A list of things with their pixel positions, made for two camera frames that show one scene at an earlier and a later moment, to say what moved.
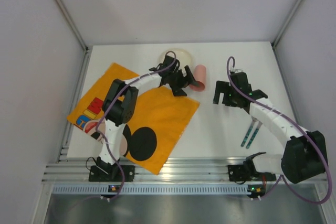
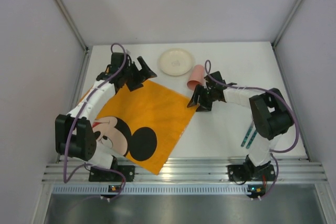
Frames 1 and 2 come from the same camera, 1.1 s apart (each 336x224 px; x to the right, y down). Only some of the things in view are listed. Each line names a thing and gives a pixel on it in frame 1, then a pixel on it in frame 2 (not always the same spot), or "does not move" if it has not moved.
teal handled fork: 253,119 does not move
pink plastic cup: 200,75 does not move
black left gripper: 182,81 → 137,74
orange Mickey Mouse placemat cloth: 159,119 does not move
